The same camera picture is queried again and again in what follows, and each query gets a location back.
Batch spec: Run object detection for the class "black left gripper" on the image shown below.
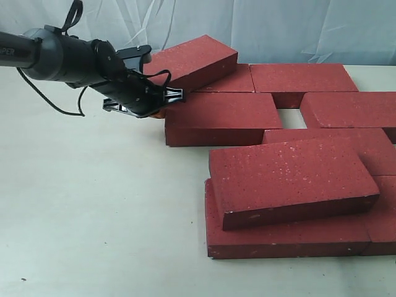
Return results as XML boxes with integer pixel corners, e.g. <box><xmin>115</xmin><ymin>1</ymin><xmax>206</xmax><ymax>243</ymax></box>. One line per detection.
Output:
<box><xmin>91</xmin><ymin>41</ymin><xmax>185</xmax><ymax>119</ymax></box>

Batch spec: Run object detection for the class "red brick pushed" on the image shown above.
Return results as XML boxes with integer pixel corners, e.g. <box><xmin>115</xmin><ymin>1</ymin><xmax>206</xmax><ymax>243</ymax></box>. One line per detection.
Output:
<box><xmin>165</xmin><ymin>93</ymin><xmax>283</xmax><ymax>147</ymax></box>

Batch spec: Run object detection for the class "red brick lifted front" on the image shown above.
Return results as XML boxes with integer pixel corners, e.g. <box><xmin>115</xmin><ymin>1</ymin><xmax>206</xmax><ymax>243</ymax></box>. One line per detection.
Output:
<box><xmin>209</xmin><ymin>137</ymin><xmax>380</xmax><ymax>231</ymax></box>

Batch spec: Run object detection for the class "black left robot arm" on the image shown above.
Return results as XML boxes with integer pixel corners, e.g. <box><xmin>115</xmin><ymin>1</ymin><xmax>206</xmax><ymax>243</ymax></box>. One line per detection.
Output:
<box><xmin>1</xmin><ymin>26</ymin><xmax>184</xmax><ymax>118</ymax></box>

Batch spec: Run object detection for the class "red brick front large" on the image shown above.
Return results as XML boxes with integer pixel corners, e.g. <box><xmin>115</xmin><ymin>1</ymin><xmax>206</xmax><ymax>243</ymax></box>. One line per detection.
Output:
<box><xmin>204</xmin><ymin>179</ymin><xmax>371</xmax><ymax>259</ymax></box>

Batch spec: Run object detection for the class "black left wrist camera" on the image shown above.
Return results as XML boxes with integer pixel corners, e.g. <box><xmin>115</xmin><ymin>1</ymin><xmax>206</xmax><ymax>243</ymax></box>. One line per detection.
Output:
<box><xmin>116</xmin><ymin>45</ymin><xmax>152</xmax><ymax>73</ymax></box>

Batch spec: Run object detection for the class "black left cable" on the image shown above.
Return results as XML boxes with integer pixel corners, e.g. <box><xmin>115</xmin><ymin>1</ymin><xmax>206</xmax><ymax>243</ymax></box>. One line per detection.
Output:
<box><xmin>15</xmin><ymin>0</ymin><xmax>171</xmax><ymax>118</ymax></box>

